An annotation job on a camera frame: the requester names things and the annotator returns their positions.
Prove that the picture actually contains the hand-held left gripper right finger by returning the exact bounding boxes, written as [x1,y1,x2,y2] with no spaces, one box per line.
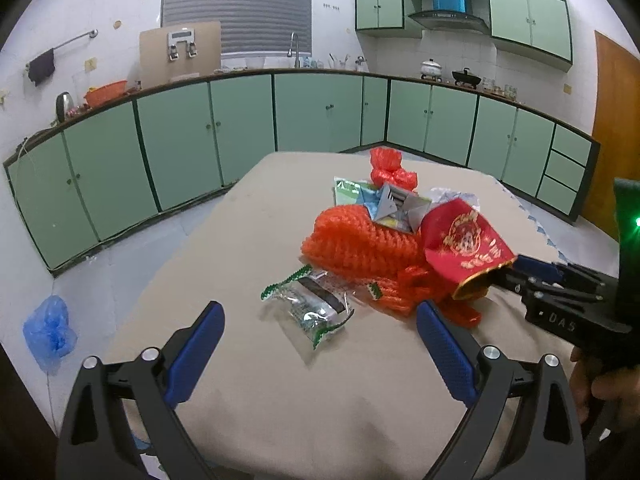
[416,300,587,480]

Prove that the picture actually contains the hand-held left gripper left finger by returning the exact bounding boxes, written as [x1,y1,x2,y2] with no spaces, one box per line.
[55,301,226,480]

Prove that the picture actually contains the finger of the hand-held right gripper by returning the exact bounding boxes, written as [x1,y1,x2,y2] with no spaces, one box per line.
[514,254,620,292]
[489,268,567,307]

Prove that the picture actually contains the red gold-printed gift bag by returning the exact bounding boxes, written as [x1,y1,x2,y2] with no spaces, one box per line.
[420,198,517,302]

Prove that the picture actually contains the red plastic bag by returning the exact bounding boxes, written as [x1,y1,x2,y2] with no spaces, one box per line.
[369,147,419,192]

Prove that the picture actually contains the green white plastic packet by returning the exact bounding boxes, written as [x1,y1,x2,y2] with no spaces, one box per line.
[333,177,382,209]

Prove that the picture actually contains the person's right hand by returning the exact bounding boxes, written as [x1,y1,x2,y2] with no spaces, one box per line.
[570,347,640,422]

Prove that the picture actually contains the grey foam floor mat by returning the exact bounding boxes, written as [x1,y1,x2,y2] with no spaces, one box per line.
[515,192,561,266]

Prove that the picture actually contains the orange foam fruit net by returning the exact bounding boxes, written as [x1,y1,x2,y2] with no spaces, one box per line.
[301,203,427,283]
[369,265,482,329]

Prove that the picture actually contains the white crumpled wrapper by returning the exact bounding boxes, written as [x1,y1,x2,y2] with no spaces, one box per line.
[430,186,482,212]

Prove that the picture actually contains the clear green-edged snack wrapper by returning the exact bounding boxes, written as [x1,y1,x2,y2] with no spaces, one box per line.
[261,266,356,351]

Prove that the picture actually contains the silver foil wrapper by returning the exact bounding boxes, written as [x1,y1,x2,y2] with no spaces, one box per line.
[372,183,434,234]

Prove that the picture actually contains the blue plastic bag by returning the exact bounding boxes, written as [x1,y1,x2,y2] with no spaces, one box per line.
[22,295,79,374]

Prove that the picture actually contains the brown wooden door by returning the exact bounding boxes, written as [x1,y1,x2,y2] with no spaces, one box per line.
[580,30,640,242]

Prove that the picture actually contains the row of glass jars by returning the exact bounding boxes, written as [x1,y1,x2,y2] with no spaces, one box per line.
[481,77,521,99]

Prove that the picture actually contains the green base cabinet run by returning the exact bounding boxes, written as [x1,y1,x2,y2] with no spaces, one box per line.
[2,68,601,279]

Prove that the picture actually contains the glass range hood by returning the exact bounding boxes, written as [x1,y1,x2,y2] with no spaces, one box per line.
[406,9,491,36]

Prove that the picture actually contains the orange plastic basin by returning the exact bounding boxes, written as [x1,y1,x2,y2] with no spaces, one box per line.
[83,80,129,109]

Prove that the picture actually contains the steel kettle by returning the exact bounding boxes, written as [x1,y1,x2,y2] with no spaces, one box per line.
[54,91,75,122]

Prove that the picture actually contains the wooden board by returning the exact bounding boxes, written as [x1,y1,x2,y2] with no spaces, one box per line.
[139,21,222,89]

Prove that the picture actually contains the dark hanging towel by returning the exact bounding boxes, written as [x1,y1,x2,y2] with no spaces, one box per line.
[27,48,56,87]

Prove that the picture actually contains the grey window blind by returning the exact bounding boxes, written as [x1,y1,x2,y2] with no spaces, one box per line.
[161,0,314,59]

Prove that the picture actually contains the green wall cabinets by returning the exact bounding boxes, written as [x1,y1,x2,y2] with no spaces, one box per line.
[354,0,574,65]

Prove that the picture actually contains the white metal bracket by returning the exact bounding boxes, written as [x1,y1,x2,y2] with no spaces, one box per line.
[166,30,199,62]

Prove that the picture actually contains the metal towel rail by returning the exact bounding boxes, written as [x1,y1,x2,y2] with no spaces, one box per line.
[25,30,99,69]

